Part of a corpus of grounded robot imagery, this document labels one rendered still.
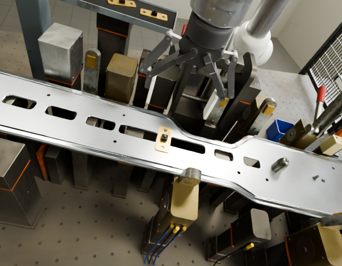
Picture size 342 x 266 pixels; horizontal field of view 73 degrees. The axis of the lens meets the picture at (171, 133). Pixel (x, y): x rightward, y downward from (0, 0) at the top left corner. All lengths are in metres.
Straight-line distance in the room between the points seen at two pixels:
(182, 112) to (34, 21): 0.55
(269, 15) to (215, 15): 0.74
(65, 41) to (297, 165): 0.75
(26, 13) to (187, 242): 0.89
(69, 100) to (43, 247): 0.42
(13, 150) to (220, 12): 0.46
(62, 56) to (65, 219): 0.48
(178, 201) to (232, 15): 0.35
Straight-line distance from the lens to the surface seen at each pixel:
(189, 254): 0.85
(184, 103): 0.80
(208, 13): 0.38
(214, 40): 0.40
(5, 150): 0.57
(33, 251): 0.82
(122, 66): 0.69
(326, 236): 0.67
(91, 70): 0.70
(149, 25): 0.74
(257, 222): 0.64
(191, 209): 0.50
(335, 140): 0.90
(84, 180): 0.81
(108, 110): 0.67
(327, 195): 0.82
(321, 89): 0.90
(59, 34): 0.73
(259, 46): 1.22
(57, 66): 0.72
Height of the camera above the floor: 1.49
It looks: 48 degrees down
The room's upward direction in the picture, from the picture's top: 23 degrees clockwise
